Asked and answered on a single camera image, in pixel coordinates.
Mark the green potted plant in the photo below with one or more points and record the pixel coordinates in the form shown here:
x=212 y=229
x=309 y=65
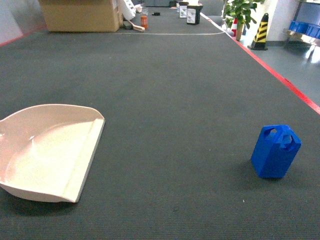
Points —
x=241 y=10

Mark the wooden hand brush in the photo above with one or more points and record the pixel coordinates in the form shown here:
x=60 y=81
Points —
x=137 y=27

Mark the black white box front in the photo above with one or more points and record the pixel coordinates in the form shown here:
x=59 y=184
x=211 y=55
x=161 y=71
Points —
x=193 y=14

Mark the red white traffic cone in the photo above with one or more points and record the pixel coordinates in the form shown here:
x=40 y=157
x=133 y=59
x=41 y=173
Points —
x=234 y=27

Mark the black white box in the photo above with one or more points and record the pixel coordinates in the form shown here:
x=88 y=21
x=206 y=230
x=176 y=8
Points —
x=183 y=9
x=193 y=14

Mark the white printed bag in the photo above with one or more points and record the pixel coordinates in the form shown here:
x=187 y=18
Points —
x=128 y=9

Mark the stainless steel shelf rack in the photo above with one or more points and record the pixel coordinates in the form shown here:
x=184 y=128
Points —
x=305 y=26

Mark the large cardboard box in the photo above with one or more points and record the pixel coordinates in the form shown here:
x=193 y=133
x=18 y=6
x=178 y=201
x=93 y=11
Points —
x=82 y=15

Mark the beige plastic dustpan tray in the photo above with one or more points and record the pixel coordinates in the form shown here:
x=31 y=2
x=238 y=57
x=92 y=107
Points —
x=46 y=151

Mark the black white box rear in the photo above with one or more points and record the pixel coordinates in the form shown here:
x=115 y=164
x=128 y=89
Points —
x=183 y=9

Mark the blue plastic block part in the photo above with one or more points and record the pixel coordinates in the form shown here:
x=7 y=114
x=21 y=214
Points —
x=274 y=151

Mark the yellow black traffic cone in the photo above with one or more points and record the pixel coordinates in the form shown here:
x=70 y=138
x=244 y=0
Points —
x=259 y=40

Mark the orange can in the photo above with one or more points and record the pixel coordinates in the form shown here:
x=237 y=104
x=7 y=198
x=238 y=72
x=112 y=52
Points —
x=144 y=21

